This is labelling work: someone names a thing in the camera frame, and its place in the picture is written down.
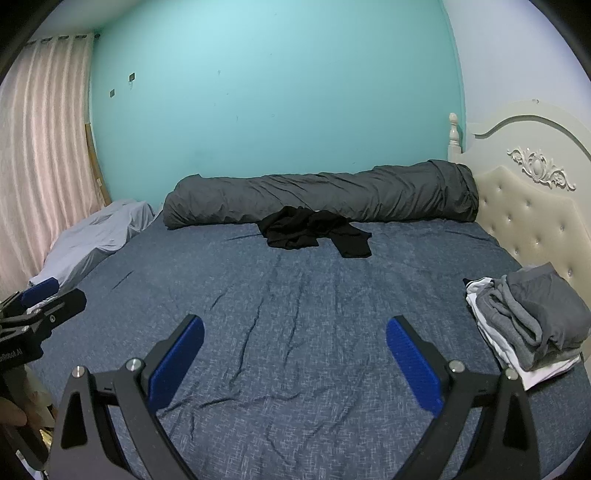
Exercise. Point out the white garment with black trim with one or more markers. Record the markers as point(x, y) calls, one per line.
point(535, 376)

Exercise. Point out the dark grey rolled duvet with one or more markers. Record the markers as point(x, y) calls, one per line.
point(323, 194)

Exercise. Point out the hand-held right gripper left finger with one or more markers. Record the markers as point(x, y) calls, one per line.
point(178, 364)

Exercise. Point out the grey folded sweatshirt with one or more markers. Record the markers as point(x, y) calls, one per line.
point(503, 323)

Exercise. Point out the light grey pillow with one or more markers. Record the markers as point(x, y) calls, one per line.
point(92, 235)

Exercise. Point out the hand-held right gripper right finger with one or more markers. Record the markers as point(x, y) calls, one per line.
point(413, 364)

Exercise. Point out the dark grey folded garment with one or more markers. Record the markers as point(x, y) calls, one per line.
point(554, 304)

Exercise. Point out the person's left hand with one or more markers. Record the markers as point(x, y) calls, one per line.
point(11, 413)

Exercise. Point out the wooden frame strip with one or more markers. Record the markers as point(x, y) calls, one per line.
point(98, 175)

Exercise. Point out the curtain rod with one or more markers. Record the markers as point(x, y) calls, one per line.
point(64, 37)

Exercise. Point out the cream tufted headboard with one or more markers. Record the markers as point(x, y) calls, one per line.
point(521, 221)

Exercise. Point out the pink curtain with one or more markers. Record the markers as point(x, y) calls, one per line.
point(41, 161)

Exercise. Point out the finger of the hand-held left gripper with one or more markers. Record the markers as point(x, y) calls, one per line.
point(41, 288)
point(64, 307)

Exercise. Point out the black fleece garment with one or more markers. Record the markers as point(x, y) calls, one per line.
point(295, 230)

